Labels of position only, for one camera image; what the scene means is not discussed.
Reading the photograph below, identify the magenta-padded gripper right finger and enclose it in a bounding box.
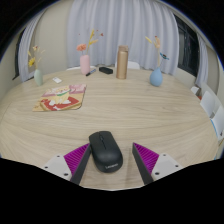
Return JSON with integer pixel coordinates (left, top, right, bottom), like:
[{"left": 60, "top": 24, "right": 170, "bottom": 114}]
[{"left": 131, "top": 142, "right": 184, "bottom": 186}]

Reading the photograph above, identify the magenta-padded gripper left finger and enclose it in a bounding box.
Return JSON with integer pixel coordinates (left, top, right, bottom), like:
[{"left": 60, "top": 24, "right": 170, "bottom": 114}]
[{"left": 42, "top": 142, "right": 92, "bottom": 186}]

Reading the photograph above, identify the black computer mouse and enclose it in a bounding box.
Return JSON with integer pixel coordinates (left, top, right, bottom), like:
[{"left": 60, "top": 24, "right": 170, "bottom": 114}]
[{"left": 88, "top": 130, "right": 124, "bottom": 174}]

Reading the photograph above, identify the pink red printed mouse pad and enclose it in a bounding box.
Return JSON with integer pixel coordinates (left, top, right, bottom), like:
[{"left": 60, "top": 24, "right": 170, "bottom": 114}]
[{"left": 32, "top": 83, "right": 88, "bottom": 112}]

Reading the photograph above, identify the white chair with blue edge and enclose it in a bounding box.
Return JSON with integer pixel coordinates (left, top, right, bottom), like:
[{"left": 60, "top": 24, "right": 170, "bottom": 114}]
[
  {"left": 210, "top": 105, "right": 224, "bottom": 141},
  {"left": 199, "top": 90, "right": 216, "bottom": 118}
]

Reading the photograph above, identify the blue vase with dried flowers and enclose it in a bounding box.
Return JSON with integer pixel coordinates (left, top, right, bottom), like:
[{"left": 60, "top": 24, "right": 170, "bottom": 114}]
[{"left": 144, "top": 35, "right": 170, "bottom": 88}]

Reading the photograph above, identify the dark marker pen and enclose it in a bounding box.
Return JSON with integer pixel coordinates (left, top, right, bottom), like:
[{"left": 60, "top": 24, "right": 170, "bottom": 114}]
[{"left": 85, "top": 68, "right": 97, "bottom": 77}]

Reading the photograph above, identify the green vase with yellow flowers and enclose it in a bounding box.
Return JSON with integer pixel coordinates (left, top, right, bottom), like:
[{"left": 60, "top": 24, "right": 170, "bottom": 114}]
[{"left": 27, "top": 44, "right": 46, "bottom": 87}]

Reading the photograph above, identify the black rectangular case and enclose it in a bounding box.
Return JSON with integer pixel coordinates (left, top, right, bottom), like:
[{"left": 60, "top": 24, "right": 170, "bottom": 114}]
[{"left": 98, "top": 66, "right": 114, "bottom": 75}]

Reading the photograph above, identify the pink vase with orange flowers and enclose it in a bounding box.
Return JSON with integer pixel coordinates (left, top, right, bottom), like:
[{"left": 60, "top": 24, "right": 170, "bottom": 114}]
[{"left": 75, "top": 29, "right": 104, "bottom": 76}]

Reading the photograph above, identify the bronze drink bottle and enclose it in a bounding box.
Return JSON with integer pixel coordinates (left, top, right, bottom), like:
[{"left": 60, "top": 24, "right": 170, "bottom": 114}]
[{"left": 115, "top": 45, "right": 130, "bottom": 80}]

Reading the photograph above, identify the narrow white curtain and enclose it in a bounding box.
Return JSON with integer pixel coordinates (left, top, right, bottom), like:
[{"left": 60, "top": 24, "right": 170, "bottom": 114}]
[
  {"left": 194, "top": 33, "right": 210, "bottom": 88},
  {"left": 17, "top": 9, "right": 48, "bottom": 83}
]

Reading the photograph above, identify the dark window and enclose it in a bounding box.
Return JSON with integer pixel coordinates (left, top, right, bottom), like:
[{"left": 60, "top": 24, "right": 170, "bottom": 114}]
[
  {"left": 12, "top": 28, "right": 26, "bottom": 80},
  {"left": 174, "top": 14, "right": 200, "bottom": 78}
]

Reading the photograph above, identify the wide white curtain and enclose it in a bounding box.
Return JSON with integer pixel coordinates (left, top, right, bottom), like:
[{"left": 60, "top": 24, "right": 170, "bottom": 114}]
[{"left": 65, "top": 0, "right": 180, "bottom": 76}]

